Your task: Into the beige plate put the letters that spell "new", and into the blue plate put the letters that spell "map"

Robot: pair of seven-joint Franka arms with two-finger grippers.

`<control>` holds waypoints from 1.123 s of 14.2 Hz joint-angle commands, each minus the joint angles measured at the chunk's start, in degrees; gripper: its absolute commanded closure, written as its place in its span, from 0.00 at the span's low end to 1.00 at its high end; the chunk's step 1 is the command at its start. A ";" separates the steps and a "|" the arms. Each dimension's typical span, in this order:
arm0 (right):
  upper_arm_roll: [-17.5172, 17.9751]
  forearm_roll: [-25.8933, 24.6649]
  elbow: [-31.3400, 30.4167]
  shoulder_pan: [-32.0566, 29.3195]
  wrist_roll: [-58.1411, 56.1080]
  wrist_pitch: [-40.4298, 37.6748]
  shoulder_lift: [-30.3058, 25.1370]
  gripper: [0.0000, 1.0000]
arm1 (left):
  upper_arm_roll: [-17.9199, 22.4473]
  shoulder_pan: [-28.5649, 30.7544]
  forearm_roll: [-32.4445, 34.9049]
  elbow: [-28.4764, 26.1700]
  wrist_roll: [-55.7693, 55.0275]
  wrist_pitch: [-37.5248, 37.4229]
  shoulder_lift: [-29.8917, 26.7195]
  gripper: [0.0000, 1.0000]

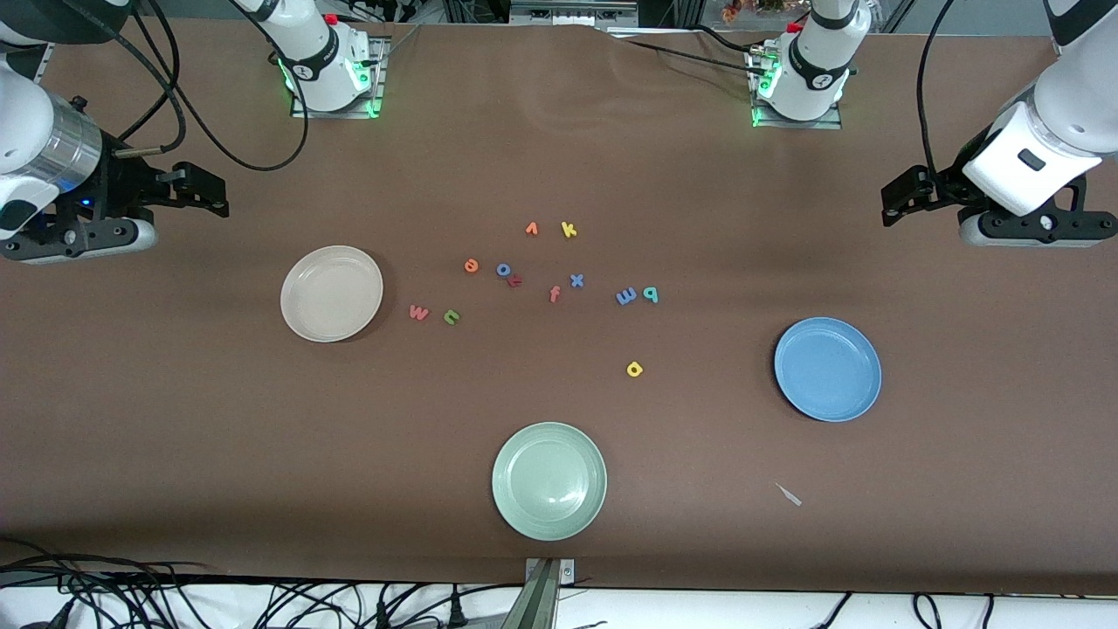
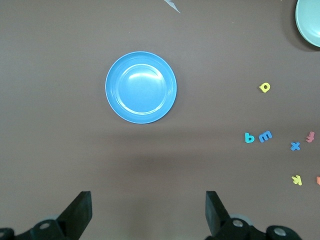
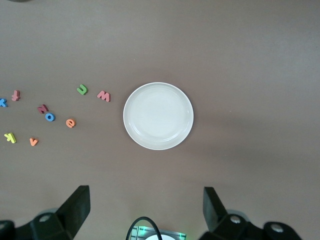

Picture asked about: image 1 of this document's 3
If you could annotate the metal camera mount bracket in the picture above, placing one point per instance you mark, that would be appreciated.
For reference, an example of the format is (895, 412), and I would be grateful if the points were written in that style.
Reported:
(546, 603)

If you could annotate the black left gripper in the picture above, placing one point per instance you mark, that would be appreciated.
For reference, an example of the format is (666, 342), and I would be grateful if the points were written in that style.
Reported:
(950, 185)

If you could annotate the white paper scrap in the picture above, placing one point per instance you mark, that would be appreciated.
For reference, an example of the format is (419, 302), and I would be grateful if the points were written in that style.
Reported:
(789, 494)

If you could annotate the orange brown clutter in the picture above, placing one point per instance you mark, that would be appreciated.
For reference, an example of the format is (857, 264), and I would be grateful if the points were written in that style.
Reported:
(751, 9)

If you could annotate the blue foam letter m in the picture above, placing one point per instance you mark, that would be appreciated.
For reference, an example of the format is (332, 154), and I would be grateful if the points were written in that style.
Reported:
(626, 296)

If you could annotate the brown table cover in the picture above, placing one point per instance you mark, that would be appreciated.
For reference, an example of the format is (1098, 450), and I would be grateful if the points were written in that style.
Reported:
(175, 419)

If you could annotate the grey power strip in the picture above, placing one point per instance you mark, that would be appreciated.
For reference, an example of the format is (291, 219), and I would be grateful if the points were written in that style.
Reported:
(572, 13)

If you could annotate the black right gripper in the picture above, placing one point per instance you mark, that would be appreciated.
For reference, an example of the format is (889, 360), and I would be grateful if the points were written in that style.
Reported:
(125, 188)

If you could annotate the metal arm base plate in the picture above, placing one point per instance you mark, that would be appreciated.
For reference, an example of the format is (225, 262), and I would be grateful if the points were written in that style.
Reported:
(799, 125)
(377, 96)

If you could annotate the blue plate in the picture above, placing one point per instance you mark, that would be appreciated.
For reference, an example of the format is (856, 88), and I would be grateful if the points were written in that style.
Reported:
(827, 369)

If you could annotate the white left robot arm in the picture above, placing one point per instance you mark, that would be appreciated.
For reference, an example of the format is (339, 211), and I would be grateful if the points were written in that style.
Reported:
(1070, 105)

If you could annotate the pale green plate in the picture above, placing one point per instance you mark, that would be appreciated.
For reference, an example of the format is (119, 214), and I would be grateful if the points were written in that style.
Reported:
(549, 481)

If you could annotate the beige brown plate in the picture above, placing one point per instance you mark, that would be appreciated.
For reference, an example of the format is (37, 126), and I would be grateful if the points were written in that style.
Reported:
(332, 293)

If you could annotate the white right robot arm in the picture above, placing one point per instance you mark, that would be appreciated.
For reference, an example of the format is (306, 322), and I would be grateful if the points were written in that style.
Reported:
(323, 61)

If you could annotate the pink foam letter w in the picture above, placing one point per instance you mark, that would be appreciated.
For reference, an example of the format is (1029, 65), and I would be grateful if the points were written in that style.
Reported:
(419, 313)

